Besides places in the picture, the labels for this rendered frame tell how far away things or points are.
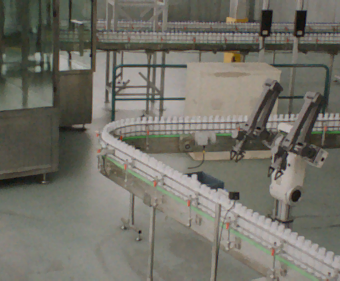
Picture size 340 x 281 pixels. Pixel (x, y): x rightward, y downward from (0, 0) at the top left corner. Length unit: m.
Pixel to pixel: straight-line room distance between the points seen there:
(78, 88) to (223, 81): 2.25
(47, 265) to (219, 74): 3.87
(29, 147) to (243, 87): 2.90
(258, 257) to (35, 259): 2.64
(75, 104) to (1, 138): 2.62
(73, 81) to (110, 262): 4.39
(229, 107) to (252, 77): 0.48
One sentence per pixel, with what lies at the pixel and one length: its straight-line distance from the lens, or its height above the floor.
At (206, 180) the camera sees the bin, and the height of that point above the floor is 0.89.
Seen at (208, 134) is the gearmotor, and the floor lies 1.03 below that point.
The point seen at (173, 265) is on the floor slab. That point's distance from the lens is 6.78.
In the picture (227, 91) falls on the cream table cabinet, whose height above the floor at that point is 0.92.
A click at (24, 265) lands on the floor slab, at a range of 6.77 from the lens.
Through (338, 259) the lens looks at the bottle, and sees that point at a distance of 4.35.
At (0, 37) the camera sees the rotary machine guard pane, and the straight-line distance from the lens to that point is 8.14.
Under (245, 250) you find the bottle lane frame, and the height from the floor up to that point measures 0.92.
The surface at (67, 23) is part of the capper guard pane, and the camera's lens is 10.53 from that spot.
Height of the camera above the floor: 2.89
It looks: 16 degrees down
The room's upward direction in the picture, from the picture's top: 3 degrees clockwise
